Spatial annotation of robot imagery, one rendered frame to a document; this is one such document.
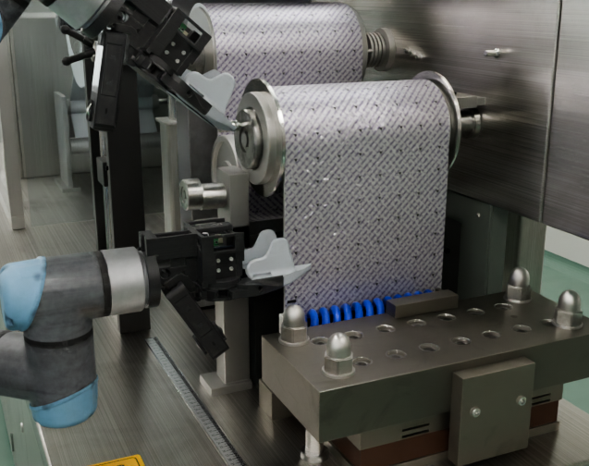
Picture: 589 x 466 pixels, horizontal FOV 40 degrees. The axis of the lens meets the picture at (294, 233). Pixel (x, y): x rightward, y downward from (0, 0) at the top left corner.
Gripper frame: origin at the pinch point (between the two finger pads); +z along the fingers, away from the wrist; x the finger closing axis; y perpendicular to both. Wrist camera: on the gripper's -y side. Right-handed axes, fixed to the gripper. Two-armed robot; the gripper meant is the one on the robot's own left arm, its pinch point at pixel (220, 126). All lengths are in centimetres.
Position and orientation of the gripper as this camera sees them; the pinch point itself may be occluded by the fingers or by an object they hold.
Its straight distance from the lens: 101.8
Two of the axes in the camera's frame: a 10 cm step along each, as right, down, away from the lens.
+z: 7.0, 5.3, 4.9
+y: 5.9, -8.1, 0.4
